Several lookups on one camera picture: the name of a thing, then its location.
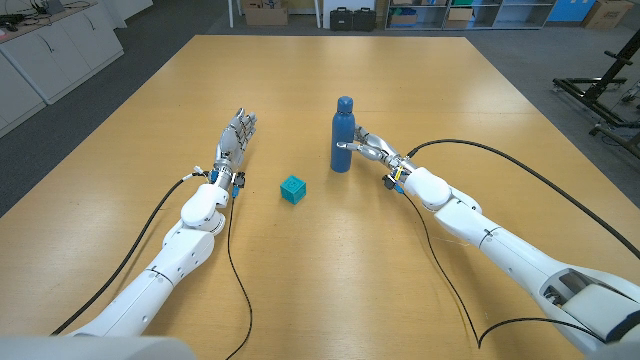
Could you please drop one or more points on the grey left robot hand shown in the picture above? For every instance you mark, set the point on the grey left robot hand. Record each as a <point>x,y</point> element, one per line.
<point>234,140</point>

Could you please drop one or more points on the teal cube block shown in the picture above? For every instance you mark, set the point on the teal cube block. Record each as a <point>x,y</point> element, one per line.
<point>293,190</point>

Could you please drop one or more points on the black metal stand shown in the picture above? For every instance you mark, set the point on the black metal stand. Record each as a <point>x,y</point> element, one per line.
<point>600,87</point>

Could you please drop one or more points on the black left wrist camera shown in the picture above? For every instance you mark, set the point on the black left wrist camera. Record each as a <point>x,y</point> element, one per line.
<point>239,180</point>

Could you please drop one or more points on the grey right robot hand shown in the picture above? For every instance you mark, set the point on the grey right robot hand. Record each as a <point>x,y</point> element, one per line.
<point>380,149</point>

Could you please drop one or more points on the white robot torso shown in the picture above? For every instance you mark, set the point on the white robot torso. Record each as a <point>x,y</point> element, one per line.
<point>95,349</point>

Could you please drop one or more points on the small cardboard box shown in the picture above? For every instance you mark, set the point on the small cardboard box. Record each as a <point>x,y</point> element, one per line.
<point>459,19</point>
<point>403,20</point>

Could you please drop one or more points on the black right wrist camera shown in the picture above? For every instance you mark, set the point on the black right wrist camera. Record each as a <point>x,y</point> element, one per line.
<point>388,182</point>

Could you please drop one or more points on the blue bottle cap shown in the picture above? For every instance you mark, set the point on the blue bottle cap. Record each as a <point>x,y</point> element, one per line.
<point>345,105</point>

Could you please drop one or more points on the grey shelf unit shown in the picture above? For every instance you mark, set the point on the grey shelf unit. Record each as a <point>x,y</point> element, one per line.
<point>505,12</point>

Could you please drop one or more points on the white metal post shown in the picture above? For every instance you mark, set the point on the white metal post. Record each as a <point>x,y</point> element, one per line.
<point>317,15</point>
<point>231,15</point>

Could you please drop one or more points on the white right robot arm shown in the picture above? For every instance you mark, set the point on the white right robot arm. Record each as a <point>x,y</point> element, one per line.
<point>500,240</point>

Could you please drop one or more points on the blue metal bottle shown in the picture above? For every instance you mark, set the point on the blue metal bottle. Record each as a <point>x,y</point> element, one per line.
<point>342,145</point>

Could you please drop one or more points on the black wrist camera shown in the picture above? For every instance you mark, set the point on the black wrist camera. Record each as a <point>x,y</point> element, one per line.
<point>388,182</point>
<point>239,180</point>

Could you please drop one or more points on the black hard case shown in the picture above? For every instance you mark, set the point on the black hard case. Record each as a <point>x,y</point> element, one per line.
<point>341,20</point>
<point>364,20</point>

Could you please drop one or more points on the blue panel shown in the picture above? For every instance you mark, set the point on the blue panel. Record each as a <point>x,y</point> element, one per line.
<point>570,10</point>

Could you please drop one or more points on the cardboard box with label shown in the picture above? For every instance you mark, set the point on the cardboard box with label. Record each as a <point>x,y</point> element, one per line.
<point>607,14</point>

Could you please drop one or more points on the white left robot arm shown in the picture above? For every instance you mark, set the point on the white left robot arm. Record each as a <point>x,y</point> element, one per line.
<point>185,250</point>

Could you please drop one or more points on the white cabinet row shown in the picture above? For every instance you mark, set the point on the white cabinet row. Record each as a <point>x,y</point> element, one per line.
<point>65,50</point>

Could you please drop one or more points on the large cardboard box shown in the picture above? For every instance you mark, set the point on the large cardboard box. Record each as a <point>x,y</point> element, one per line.
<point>265,15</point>

